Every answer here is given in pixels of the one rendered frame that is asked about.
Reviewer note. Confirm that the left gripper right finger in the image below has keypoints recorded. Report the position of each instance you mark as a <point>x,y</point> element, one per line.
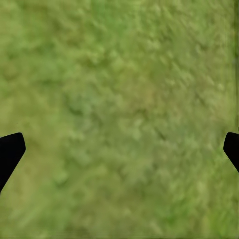
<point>231,148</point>

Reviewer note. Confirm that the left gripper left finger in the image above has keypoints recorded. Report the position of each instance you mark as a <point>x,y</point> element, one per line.
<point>12,148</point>

